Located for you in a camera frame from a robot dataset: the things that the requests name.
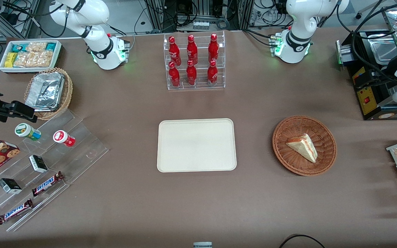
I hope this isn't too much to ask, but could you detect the small black box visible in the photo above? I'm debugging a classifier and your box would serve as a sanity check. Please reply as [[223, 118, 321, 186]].
[[29, 155, 48, 173], [0, 178, 22, 194]]

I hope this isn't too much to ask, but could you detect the aluminium frame rack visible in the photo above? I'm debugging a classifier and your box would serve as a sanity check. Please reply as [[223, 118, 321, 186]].
[[145, 0, 254, 32]]

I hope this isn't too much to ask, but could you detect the triangle sandwich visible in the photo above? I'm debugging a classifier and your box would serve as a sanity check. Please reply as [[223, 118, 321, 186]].
[[286, 134, 318, 163]]

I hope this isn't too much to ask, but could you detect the green lid cup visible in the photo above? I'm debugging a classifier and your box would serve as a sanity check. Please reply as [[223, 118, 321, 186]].
[[15, 123, 42, 141]]

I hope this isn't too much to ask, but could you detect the black sealing machine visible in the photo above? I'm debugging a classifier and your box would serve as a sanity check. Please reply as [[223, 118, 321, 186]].
[[336, 29, 397, 121]]

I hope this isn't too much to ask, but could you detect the clear acrylic stepped display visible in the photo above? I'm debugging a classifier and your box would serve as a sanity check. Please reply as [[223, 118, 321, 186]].
[[0, 110, 109, 232]]

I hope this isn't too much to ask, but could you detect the steel tray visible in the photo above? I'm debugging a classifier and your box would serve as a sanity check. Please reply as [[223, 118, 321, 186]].
[[367, 33, 397, 65]]

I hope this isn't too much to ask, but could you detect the black cable loop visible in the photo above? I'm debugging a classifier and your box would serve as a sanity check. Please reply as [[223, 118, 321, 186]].
[[279, 234, 326, 248]]

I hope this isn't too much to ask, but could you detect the red cola bottle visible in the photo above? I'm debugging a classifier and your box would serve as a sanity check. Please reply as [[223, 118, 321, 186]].
[[169, 61, 181, 88], [207, 60, 218, 85], [186, 60, 197, 86], [208, 33, 219, 63], [186, 34, 198, 65], [168, 36, 182, 66]]

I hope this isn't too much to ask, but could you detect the red lid cup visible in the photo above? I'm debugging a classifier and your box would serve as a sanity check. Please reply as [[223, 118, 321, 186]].
[[53, 130, 76, 147]]

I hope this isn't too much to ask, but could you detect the clear cracker bag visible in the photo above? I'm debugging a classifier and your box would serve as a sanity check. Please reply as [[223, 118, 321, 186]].
[[13, 52, 35, 68], [33, 50, 54, 68], [26, 42, 47, 53]]

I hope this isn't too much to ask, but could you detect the snickers chocolate bar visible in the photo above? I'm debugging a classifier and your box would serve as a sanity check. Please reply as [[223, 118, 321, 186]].
[[31, 171, 64, 197], [0, 199, 33, 225]]

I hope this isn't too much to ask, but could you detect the white plastic snack bin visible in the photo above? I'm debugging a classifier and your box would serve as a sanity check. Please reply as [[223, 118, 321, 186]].
[[0, 40, 63, 74]]

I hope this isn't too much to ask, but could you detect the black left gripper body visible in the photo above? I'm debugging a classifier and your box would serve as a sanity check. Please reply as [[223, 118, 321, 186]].
[[371, 67, 397, 88]]

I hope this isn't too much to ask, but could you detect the beige plastic tray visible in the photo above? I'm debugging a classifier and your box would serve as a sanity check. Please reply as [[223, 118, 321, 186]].
[[157, 118, 237, 173]]

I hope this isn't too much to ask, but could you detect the light oval wicker basket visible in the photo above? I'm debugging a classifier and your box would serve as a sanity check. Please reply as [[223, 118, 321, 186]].
[[24, 68, 73, 121]]

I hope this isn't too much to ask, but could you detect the aluminium foil tray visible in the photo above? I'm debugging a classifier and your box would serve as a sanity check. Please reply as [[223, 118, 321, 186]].
[[25, 72, 64, 111]]

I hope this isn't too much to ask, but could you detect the yellow snack pack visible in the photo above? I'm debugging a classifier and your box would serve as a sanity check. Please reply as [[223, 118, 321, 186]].
[[5, 52, 18, 68]]

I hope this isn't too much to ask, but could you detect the round brown wicker basket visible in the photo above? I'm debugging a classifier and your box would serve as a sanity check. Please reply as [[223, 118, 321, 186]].
[[272, 115, 337, 176]]

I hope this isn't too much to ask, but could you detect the clear acrylic bottle rack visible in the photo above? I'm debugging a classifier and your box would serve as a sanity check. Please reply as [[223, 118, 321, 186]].
[[163, 31, 226, 91]]

